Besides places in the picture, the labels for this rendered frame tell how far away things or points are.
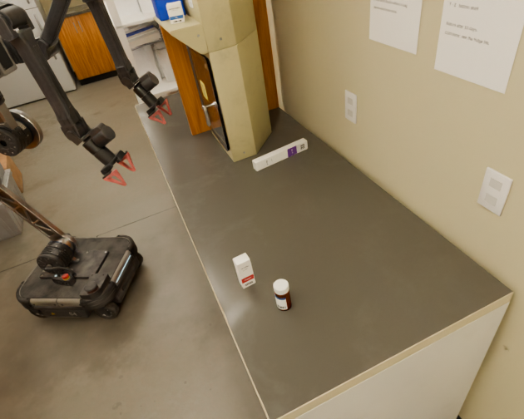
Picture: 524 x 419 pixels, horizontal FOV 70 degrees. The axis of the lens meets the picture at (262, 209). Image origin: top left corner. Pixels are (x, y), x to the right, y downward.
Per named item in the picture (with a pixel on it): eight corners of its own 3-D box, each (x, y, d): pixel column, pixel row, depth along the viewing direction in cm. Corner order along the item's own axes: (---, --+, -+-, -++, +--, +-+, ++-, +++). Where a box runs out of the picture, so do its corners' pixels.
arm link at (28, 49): (9, 8, 116) (-14, 17, 108) (25, 4, 115) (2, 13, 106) (81, 131, 143) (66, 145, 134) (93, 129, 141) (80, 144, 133)
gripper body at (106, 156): (124, 152, 146) (109, 139, 143) (113, 167, 139) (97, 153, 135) (114, 160, 150) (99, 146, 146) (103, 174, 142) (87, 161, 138)
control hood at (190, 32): (186, 35, 158) (180, 9, 152) (209, 53, 134) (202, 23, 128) (160, 42, 156) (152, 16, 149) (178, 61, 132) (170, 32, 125)
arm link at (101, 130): (76, 123, 140) (64, 135, 133) (93, 106, 134) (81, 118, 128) (101, 146, 145) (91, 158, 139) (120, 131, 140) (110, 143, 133)
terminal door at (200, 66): (210, 125, 184) (187, 41, 159) (229, 152, 162) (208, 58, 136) (208, 125, 184) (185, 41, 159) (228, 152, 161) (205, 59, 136)
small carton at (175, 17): (185, 18, 137) (180, 0, 134) (185, 22, 134) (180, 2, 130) (171, 21, 137) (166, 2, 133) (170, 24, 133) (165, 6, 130)
